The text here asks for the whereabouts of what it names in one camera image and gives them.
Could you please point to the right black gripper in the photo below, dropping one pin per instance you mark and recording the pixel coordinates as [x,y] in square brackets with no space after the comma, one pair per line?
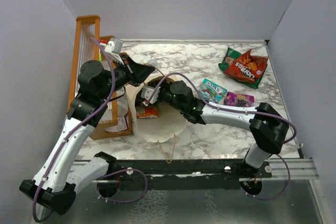
[163,87]

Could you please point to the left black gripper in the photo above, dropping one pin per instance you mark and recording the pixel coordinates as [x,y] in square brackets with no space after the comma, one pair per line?
[137,73]

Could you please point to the orange snack packet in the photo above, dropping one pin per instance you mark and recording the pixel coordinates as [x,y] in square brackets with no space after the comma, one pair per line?
[147,112]

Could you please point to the beige paper bag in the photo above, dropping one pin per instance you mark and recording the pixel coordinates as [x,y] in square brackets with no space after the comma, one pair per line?
[168,122]

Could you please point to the teal snack packet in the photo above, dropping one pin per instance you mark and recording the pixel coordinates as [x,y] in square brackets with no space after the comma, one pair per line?
[212,92]

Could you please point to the magenta snack packet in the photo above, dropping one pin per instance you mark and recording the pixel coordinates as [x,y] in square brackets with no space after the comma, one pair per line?
[238,100]

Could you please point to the green crisps bag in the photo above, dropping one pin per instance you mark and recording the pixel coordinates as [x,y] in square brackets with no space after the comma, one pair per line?
[229,58]

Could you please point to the red snack packet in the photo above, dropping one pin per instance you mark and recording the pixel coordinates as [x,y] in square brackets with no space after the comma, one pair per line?
[247,68]

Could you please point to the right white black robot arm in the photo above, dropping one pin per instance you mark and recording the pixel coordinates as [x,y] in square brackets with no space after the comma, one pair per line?
[266,125]

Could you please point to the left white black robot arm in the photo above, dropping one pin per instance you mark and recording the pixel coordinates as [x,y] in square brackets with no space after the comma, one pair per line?
[54,186]

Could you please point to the small clear plastic cup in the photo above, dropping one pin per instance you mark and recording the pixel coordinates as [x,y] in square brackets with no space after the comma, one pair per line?
[152,63]

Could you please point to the red white label card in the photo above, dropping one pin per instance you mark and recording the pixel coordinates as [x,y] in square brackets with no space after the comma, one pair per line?
[122,123]

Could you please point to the wooden tiered display rack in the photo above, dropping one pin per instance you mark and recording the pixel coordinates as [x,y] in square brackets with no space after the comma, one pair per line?
[90,84]

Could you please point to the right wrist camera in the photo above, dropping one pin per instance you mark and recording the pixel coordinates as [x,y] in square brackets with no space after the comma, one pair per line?
[150,95]

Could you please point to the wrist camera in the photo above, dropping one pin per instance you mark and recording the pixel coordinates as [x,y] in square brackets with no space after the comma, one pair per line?
[150,95]
[113,49]

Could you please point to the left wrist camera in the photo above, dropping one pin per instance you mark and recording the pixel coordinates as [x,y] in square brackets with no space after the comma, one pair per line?
[113,49]

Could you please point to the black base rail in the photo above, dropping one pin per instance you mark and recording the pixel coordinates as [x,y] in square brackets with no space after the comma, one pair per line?
[180,174]

